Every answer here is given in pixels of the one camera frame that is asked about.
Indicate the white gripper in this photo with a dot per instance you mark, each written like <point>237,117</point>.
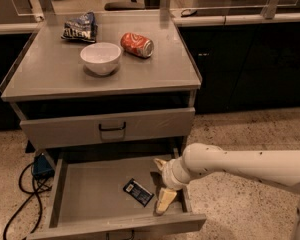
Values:
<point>169,176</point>

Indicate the dark blue rxbar wrapper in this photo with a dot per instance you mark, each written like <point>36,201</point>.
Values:
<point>138,192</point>

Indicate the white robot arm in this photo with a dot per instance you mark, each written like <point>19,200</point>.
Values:
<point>279,168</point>

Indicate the closed grey top drawer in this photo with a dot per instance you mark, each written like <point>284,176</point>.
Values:
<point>96,129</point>

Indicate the open grey middle drawer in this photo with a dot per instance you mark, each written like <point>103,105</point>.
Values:
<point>88,201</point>

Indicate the grey drawer cabinet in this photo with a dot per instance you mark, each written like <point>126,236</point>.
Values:
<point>63,103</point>

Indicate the blue power box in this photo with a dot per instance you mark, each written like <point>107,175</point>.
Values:
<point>41,168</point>

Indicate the red soda can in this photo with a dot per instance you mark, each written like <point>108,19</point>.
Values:
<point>137,45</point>

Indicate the white ceramic bowl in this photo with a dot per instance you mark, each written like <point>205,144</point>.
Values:
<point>101,58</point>

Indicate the blue chip bag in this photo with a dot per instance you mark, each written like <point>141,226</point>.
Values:
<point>82,28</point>

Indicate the dark low cabinet wall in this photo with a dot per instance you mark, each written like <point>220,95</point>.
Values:
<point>246,67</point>

